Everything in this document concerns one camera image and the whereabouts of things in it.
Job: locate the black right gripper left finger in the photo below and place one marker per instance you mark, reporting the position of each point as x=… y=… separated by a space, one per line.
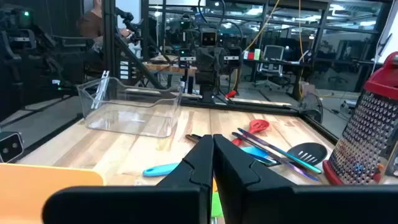
x=186 y=205

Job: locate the background black robot arm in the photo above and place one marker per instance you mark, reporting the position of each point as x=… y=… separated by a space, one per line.
x=18 y=40

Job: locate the person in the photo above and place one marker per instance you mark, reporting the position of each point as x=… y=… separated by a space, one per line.
x=90 y=25

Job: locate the black table-level camera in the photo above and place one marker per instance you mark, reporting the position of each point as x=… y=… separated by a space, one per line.
x=11 y=146

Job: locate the orange small spatula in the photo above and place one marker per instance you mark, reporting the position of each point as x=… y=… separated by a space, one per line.
x=215 y=186

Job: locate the colourful utensils bundle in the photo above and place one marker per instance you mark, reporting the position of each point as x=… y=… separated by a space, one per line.
x=280 y=151

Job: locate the orange plastic bin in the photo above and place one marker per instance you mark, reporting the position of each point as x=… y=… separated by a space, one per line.
x=46 y=196

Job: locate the grey office chair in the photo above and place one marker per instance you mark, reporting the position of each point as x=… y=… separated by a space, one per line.
x=272 y=62

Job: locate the clear plastic bin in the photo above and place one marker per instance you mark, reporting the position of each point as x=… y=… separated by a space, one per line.
x=130 y=118

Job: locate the blue silicone spoon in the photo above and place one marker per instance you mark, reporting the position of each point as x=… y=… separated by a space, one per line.
x=160 y=170

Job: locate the black mesh basket stand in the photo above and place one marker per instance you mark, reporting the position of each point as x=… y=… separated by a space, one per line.
x=311 y=107

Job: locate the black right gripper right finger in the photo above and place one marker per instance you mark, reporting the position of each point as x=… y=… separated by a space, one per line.
x=264 y=205

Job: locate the green small spatula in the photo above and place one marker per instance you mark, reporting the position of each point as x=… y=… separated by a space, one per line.
x=217 y=205

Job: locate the red and steel box grater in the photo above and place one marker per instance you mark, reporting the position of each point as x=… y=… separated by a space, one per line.
x=367 y=140

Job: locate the red silicone slotted spoon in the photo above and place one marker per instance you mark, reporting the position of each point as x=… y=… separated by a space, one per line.
x=258 y=126

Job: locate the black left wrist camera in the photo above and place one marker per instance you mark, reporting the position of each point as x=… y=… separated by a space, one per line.
x=209 y=39

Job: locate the black slotted spoon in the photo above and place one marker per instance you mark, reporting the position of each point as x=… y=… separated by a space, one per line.
x=308 y=152

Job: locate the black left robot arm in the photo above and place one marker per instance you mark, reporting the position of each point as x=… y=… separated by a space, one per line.
x=208 y=84

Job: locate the white board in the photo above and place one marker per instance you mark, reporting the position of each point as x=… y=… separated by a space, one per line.
x=388 y=40

